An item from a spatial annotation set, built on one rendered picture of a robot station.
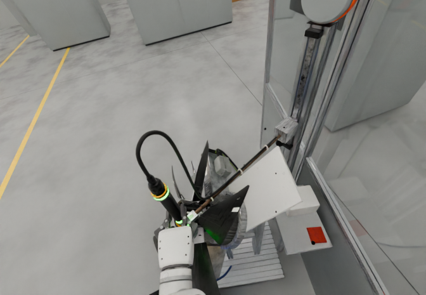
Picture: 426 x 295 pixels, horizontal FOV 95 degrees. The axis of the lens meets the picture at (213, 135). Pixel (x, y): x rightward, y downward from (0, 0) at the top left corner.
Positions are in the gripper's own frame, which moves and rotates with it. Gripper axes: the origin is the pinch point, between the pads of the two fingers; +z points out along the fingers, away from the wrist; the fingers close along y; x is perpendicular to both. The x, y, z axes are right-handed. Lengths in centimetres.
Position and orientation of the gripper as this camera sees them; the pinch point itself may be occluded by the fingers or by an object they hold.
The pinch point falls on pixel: (176, 212)
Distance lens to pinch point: 69.4
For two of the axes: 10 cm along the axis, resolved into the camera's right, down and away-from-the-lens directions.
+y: 9.8, -1.8, -0.2
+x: -1.4, -6.5, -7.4
